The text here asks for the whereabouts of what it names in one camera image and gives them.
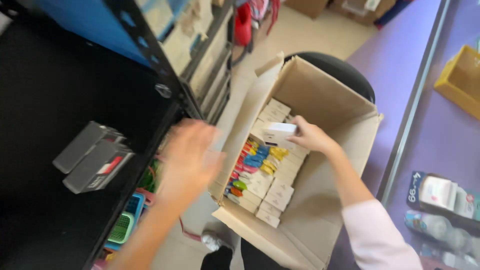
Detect person's left hand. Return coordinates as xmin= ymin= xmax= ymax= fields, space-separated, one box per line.
xmin=157 ymin=118 xmax=226 ymax=205

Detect person's right hand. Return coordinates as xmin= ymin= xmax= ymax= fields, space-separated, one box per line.
xmin=287 ymin=115 xmax=340 ymax=155

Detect white small product box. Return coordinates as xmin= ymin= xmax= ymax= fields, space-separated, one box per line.
xmin=262 ymin=122 xmax=298 ymax=148

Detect brown cardboard carton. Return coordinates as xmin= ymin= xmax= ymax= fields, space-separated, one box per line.
xmin=207 ymin=52 xmax=384 ymax=270

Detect stack of white boxes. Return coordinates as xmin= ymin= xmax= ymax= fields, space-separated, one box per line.
xmin=238 ymin=98 xmax=311 ymax=229

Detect row of colourful packets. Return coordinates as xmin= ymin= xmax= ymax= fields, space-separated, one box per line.
xmin=224 ymin=138 xmax=290 ymax=205

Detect black round stool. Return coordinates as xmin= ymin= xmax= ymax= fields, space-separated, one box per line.
xmin=284 ymin=52 xmax=376 ymax=104

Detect grey metal rack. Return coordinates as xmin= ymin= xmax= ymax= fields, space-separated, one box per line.
xmin=135 ymin=0 xmax=241 ymax=125

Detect grey product box red label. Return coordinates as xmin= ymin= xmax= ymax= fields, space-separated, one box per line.
xmin=62 ymin=139 xmax=135 ymax=194

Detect person's shoe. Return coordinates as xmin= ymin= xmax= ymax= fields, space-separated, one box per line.
xmin=201 ymin=221 xmax=241 ymax=253

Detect stack of plastic baskets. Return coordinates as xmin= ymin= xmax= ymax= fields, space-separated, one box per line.
xmin=91 ymin=159 xmax=163 ymax=270

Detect red hanging bag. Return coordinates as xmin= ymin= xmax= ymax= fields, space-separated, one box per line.
xmin=234 ymin=0 xmax=281 ymax=47

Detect black metal shelf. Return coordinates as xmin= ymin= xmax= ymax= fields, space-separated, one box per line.
xmin=0 ymin=0 xmax=205 ymax=270

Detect brown cardboard boxes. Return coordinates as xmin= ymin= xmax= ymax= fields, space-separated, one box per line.
xmin=284 ymin=0 xmax=398 ymax=27

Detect glass display counter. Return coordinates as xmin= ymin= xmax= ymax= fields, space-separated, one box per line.
xmin=376 ymin=0 xmax=480 ymax=270

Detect person's black trouser legs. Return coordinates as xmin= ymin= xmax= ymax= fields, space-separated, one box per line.
xmin=200 ymin=237 xmax=293 ymax=270

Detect yellow plastic bin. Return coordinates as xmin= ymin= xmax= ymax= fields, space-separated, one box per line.
xmin=434 ymin=44 xmax=480 ymax=121

